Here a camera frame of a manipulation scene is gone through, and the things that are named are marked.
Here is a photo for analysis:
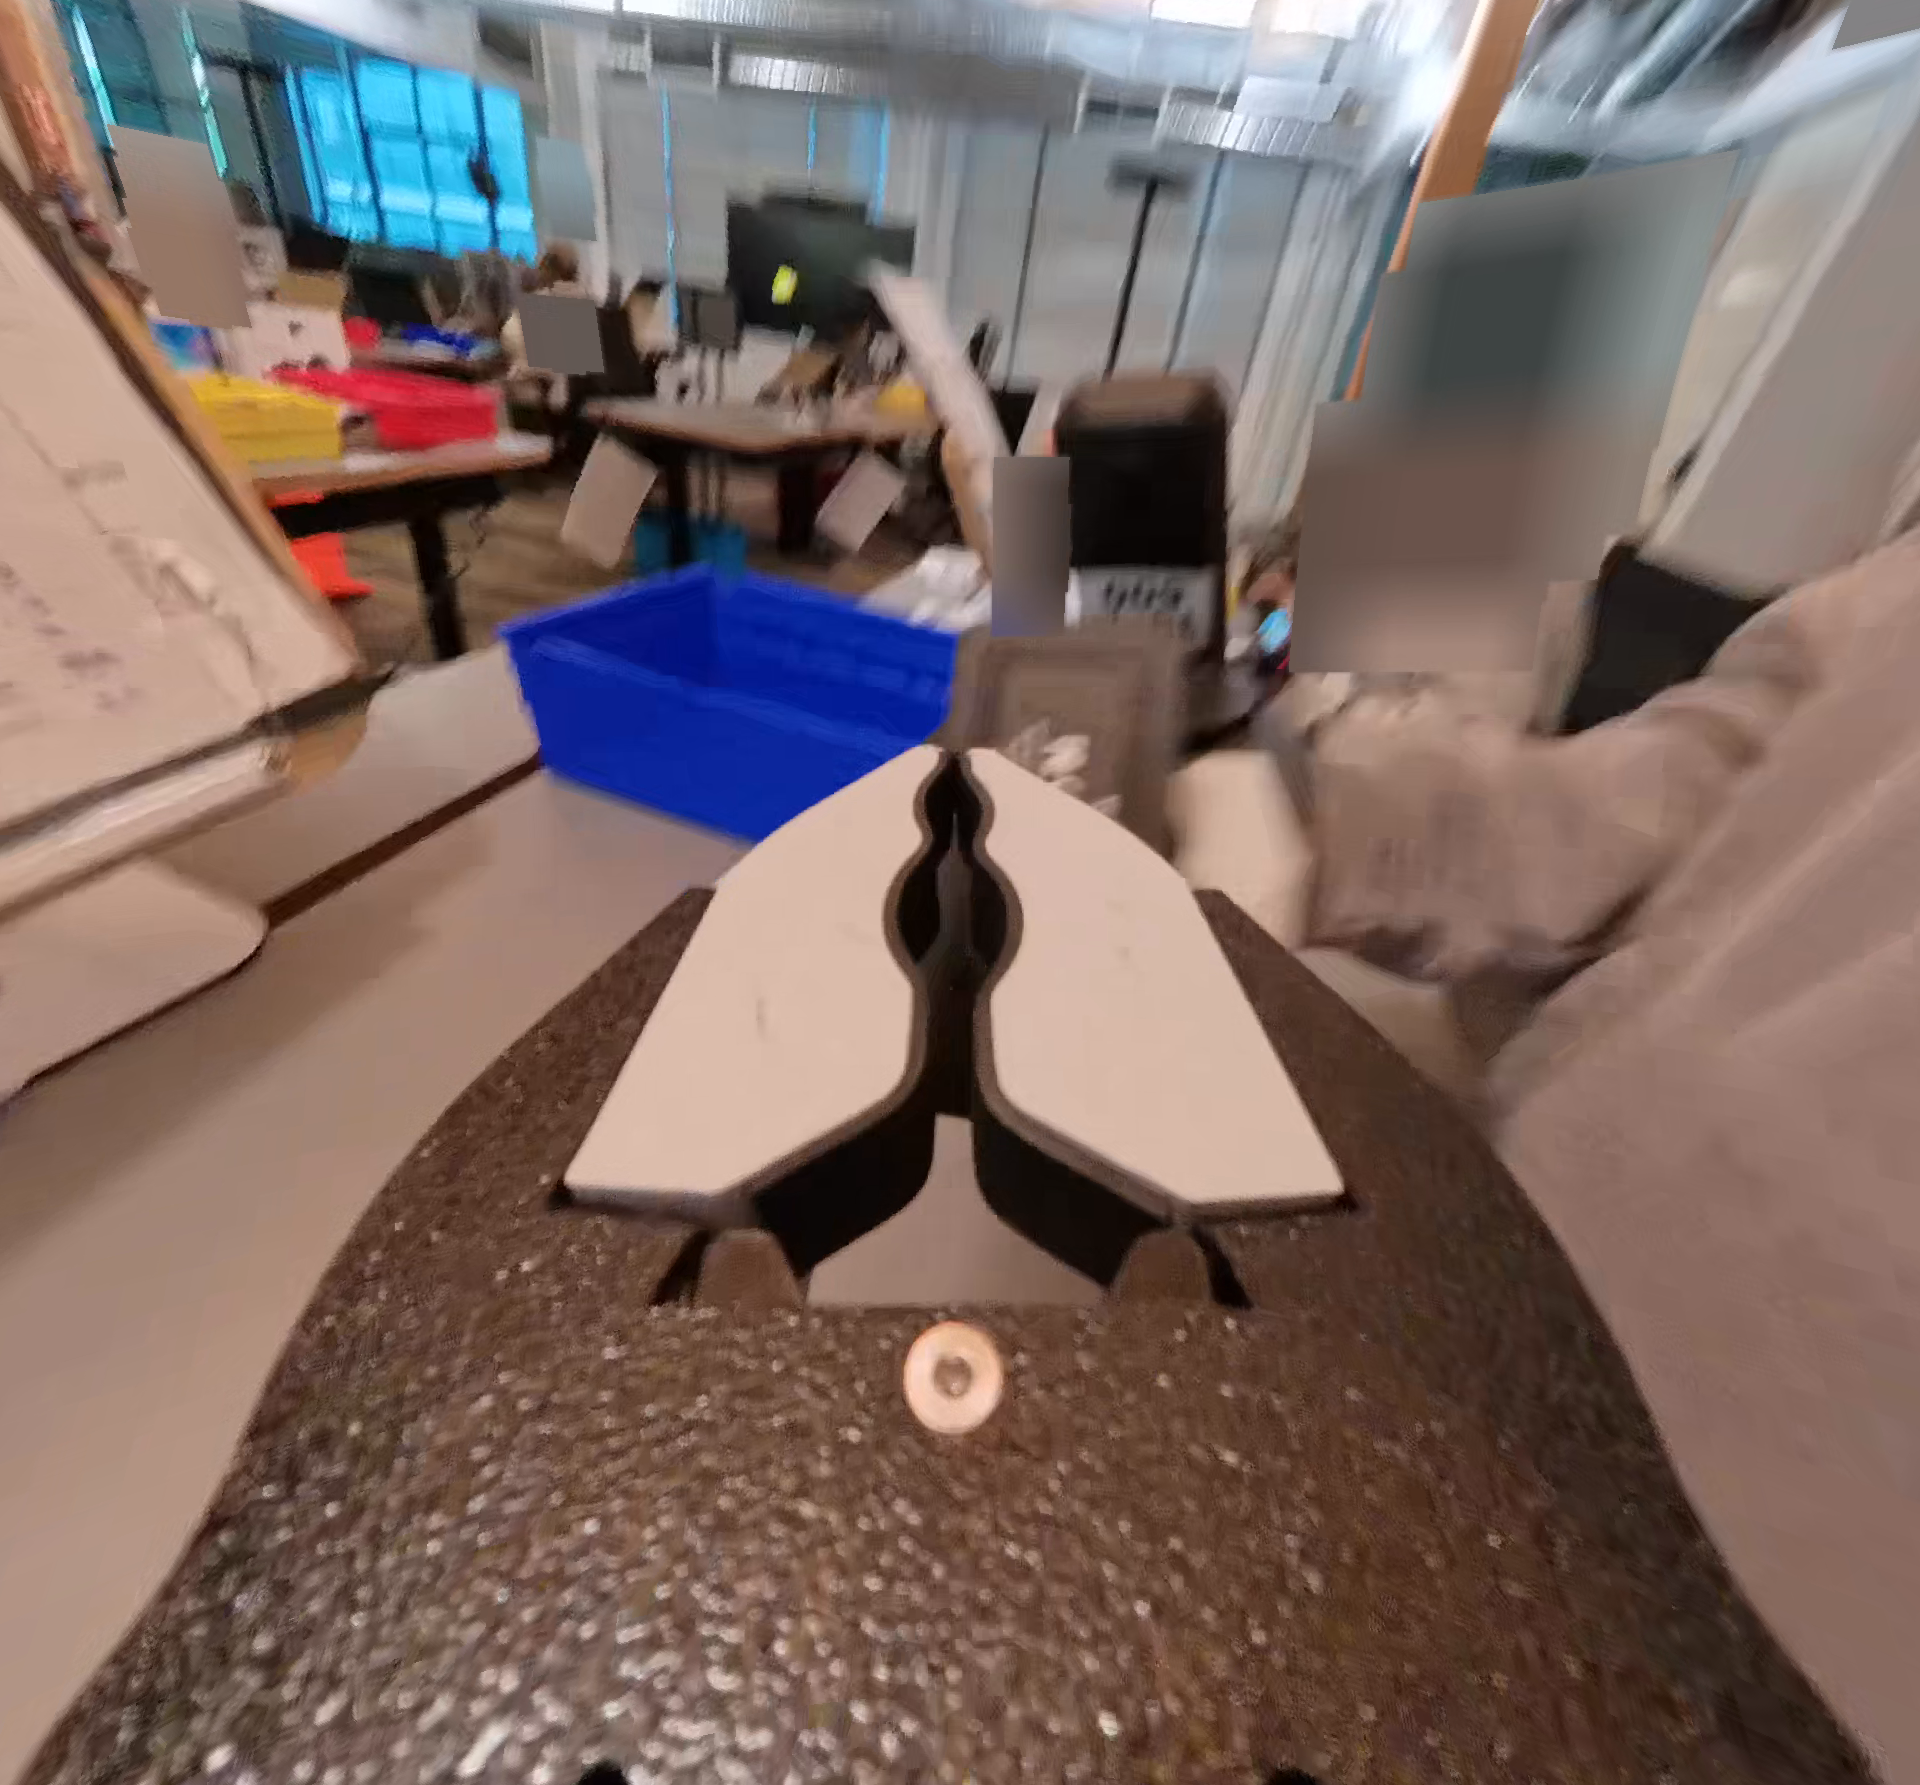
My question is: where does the wooden table with black legs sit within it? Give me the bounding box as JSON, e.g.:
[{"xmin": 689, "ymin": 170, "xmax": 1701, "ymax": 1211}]
[
  {"xmin": 248, "ymin": 432, "xmax": 557, "ymax": 661},
  {"xmin": 587, "ymin": 397, "xmax": 939, "ymax": 571}
]

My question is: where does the white board on stand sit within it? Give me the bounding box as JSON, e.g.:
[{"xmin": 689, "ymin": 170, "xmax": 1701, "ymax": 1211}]
[{"xmin": 0, "ymin": 186, "xmax": 370, "ymax": 1104}]

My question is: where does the yellow plastic bin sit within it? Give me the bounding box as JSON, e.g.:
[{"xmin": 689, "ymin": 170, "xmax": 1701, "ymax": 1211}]
[{"xmin": 188, "ymin": 374, "xmax": 347, "ymax": 467}]

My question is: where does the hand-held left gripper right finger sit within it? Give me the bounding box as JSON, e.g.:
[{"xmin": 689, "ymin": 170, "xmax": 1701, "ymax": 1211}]
[{"xmin": 959, "ymin": 747, "xmax": 1347, "ymax": 1289}]

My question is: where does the black monitor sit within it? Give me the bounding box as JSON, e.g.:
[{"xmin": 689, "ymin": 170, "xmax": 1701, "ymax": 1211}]
[{"xmin": 728, "ymin": 202, "xmax": 917, "ymax": 336}]

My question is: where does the black office chair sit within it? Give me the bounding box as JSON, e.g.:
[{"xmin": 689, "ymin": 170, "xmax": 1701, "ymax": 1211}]
[{"xmin": 1560, "ymin": 546, "xmax": 1773, "ymax": 735}]

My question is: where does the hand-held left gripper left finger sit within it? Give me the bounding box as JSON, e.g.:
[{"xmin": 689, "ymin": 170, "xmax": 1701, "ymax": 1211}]
[{"xmin": 559, "ymin": 747, "xmax": 959, "ymax": 1274}]

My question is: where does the person's right forearm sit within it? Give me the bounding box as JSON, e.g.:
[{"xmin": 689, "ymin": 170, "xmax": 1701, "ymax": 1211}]
[{"xmin": 1298, "ymin": 583, "xmax": 1846, "ymax": 982}]

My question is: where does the blue plastic bin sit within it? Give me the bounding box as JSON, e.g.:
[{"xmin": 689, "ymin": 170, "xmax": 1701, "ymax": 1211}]
[{"xmin": 499, "ymin": 562, "xmax": 962, "ymax": 846}]

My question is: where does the person's grey hoodie torso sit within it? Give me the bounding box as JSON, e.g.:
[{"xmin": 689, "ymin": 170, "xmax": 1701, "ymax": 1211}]
[{"xmin": 1477, "ymin": 525, "xmax": 1920, "ymax": 1785}]

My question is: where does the white hanging sheet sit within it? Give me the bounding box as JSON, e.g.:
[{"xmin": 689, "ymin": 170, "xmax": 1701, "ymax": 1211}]
[
  {"xmin": 562, "ymin": 435, "xmax": 662, "ymax": 571},
  {"xmin": 816, "ymin": 450, "xmax": 909, "ymax": 549}
]

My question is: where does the red plastic bin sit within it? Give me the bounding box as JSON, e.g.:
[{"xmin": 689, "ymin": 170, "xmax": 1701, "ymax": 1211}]
[{"xmin": 277, "ymin": 363, "xmax": 504, "ymax": 453}]

